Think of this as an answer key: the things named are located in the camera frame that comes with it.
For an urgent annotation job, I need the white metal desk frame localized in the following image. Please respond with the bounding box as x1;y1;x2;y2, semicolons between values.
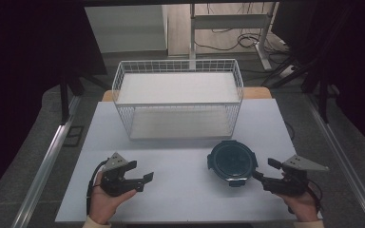
187;2;276;71

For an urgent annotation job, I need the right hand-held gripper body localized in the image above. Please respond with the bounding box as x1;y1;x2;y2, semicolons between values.
261;154;330;197

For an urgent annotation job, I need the white wire shelf rack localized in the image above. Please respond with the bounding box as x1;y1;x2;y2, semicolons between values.
111;58;245;142

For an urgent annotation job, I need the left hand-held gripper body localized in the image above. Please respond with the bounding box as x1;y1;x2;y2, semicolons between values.
100;152;138;198

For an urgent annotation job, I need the round dark lidded food container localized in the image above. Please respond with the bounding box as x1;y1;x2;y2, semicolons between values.
206;140;259;188

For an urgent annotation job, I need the black floor cable tangle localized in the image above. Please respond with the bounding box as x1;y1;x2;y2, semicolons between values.
193;28;288;54

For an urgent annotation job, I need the person's right hand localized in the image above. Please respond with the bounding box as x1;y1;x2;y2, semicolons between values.
275;189;320;223

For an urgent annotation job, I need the aluminium floor rail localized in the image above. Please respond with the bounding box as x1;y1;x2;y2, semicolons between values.
303;94;365;228
10;95;83;228

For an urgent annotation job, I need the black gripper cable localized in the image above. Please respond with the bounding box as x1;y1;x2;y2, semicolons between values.
86;159;109;217
306;180;325;214

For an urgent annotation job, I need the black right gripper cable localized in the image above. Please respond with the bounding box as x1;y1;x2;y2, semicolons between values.
306;180;325;214

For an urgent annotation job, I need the person's left hand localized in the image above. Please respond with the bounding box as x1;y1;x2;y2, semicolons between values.
87;171;138;226

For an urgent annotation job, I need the black metal stand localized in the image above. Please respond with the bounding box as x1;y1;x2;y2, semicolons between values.
58;71;87;125

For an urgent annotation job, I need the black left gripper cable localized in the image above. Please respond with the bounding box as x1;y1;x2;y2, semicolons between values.
86;159;109;217

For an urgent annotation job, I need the white power strip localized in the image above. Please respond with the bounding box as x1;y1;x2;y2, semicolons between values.
278;64;299;79

